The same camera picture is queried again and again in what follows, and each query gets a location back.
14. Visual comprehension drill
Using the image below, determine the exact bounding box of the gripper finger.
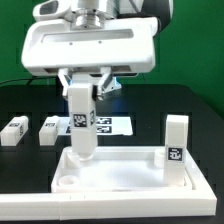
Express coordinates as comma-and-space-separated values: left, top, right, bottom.
58, 68, 72, 97
97, 67, 113, 100

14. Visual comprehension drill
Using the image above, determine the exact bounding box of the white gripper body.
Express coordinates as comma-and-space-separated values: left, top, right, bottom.
21, 18, 157, 76

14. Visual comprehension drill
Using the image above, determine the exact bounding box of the white desk top tray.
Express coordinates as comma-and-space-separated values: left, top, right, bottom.
51, 146, 193, 193

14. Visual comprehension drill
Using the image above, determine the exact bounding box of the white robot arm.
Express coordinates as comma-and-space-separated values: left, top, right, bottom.
21, 0, 174, 99

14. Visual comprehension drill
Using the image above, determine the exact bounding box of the fiducial marker sheet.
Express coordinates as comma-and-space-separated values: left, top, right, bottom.
58, 117, 133, 136

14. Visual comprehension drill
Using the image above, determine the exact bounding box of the white L-shaped corner guide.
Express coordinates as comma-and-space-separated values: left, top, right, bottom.
0, 151, 217, 221

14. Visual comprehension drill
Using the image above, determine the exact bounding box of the black cable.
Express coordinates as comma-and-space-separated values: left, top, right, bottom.
0, 77, 38, 88

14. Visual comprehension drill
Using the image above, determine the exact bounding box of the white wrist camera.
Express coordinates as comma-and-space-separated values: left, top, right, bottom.
33, 0, 71, 22

